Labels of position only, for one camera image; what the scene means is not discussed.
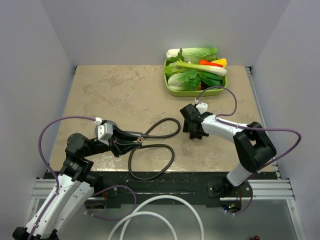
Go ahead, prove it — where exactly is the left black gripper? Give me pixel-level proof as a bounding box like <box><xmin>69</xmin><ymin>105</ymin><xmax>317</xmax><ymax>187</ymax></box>
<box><xmin>83</xmin><ymin>123</ymin><xmax>142</xmax><ymax>157</ymax></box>

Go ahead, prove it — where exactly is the black T-shaped fitting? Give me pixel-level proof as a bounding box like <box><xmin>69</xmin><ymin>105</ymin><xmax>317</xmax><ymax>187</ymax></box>
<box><xmin>189</xmin><ymin>132</ymin><xmax>203</xmax><ymax>140</ymax></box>

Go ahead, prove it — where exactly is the grey shower head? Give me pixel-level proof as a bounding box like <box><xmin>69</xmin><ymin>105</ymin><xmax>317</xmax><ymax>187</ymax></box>
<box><xmin>105</xmin><ymin>120</ymin><xmax>117</xmax><ymax>126</ymax></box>

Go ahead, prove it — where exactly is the black shower hose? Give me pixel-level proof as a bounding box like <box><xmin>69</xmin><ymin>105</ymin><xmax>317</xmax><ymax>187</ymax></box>
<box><xmin>127</xmin><ymin>117</ymin><xmax>181</xmax><ymax>181</ymax></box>

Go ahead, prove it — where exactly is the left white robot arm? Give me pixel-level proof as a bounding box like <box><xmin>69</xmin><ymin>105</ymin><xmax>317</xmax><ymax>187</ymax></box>
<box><xmin>12</xmin><ymin>122</ymin><xmax>144</xmax><ymax>240</ymax></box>

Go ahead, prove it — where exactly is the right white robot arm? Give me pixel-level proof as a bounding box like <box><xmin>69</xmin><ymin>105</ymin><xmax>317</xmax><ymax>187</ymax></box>
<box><xmin>180</xmin><ymin>103</ymin><xmax>277</xmax><ymax>197</ymax></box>

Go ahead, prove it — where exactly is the green vegetable tray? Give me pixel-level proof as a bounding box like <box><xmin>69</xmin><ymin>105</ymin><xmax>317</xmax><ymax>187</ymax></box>
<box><xmin>164</xmin><ymin>59</ymin><xmax>228</xmax><ymax>97</ymax></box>

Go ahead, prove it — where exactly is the napa cabbage in front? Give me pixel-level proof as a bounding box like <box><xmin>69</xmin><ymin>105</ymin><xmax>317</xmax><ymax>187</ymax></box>
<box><xmin>167</xmin><ymin>69</ymin><xmax>201</xmax><ymax>91</ymax></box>

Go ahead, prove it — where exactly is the napa cabbage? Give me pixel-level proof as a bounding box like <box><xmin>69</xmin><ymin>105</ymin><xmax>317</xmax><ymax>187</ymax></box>
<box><xmin>167</xmin><ymin>69</ymin><xmax>201</xmax><ymax>91</ymax></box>
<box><xmin>166</xmin><ymin>47</ymin><xmax>218</xmax><ymax>64</ymax></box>

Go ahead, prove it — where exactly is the dark green leafy vegetable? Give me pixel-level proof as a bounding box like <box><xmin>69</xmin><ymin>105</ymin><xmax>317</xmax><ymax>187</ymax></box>
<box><xmin>198</xmin><ymin>71</ymin><xmax>223</xmax><ymax>87</ymax></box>

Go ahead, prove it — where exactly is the green celery stalk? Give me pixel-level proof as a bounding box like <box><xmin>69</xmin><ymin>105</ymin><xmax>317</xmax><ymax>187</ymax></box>
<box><xmin>174</xmin><ymin>61</ymin><xmax>228</xmax><ymax>77</ymax></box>

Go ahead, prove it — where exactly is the orange carrot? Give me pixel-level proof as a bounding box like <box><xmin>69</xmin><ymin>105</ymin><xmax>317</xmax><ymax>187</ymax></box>
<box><xmin>199</xmin><ymin>59</ymin><xmax>224</xmax><ymax>68</ymax></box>

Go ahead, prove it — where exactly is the napa cabbage at back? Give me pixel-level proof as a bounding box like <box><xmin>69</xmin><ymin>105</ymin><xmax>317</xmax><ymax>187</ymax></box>
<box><xmin>166</xmin><ymin>47</ymin><xmax>218</xmax><ymax>64</ymax></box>

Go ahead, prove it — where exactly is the yellow pepper piece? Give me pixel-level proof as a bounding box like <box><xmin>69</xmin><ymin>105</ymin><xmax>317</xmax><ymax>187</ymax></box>
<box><xmin>212</xmin><ymin>58</ymin><xmax>228</xmax><ymax>68</ymax></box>

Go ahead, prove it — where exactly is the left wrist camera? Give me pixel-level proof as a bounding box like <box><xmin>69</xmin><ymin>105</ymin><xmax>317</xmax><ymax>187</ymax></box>
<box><xmin>94</xmin><ymin>117</ymin><xmax>115</xmax><ymax>146</ymax></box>

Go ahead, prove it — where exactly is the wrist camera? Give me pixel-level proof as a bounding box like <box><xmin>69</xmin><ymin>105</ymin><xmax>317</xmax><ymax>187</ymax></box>
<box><xmin>194</xmin><ymin>99</ymin><xmax>208</xmax><ymax>114</ymax></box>
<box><xmin>94</xmin><ymin>117</ymin><xmax>115</xmax><ymax>146</ymax></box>

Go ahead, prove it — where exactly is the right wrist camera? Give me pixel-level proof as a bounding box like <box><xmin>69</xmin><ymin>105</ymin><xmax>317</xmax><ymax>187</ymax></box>
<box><xmin>194</xmin><ymin>99</ymin><xmax>208</xmax><ymax>114</ymax></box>

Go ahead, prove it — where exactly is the black mounting base plate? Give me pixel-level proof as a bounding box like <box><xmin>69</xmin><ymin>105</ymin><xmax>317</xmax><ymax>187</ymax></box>
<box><xmin>42</xmin><ymin>171</ymin><xmax>278</xmax><ymax>210</ymax></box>

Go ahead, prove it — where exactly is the white hose loop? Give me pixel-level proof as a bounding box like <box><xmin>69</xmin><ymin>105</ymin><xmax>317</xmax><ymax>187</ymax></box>
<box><xmin>106</xmin><ymin>193</ymin><xmax>204</xmax><ymax>240</ymax></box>

